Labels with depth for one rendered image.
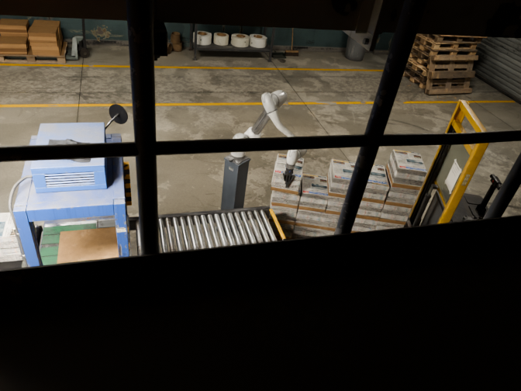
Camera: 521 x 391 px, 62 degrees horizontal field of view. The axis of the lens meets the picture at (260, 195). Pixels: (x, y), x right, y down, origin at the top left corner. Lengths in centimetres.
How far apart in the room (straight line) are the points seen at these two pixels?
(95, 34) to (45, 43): 138
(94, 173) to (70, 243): 97
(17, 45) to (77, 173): 659
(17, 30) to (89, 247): 663
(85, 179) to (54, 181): 19
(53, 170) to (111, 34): 752
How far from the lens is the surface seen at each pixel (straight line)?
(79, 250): 385
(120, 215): 312
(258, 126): 446
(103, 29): 1042
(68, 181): 318
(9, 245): 379
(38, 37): 946
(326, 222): 478
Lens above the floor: 344
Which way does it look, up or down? 37 degrees down
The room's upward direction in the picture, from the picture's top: 9 degrees clockwise
